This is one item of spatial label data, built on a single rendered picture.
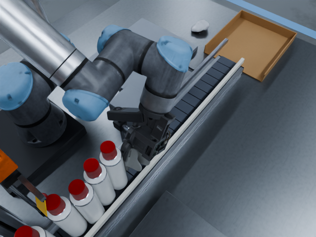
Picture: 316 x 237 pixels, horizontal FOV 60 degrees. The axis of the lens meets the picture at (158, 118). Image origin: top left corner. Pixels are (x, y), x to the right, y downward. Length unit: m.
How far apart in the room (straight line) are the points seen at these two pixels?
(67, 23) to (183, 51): 0.89
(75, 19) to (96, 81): 0.88
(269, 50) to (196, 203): 0.72
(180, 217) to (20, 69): 0.56
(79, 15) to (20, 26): 0.89
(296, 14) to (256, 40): 1.84
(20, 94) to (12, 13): 0.29
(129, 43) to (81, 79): 0.13
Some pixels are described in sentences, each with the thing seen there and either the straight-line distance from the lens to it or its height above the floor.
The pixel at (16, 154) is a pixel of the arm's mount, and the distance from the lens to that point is 0.94.
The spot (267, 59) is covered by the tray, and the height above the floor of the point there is 0.83.
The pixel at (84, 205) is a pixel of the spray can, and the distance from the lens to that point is 0.61.
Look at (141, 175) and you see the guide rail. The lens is 0.75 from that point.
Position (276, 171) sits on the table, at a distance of 0.92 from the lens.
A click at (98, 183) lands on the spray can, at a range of 0.62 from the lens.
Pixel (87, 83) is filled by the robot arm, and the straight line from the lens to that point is 0.51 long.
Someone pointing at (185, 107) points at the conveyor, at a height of 0.88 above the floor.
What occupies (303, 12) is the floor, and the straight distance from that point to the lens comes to 3.15.
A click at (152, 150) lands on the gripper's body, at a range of 0.62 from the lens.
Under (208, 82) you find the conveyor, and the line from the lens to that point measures 0.99.
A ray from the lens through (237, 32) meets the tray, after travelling 1.29.
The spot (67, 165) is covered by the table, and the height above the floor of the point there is 0.83.
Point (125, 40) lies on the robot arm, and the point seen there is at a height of 1.24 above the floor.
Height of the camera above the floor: 1.61
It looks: 56 degrees down
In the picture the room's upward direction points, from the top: straight up
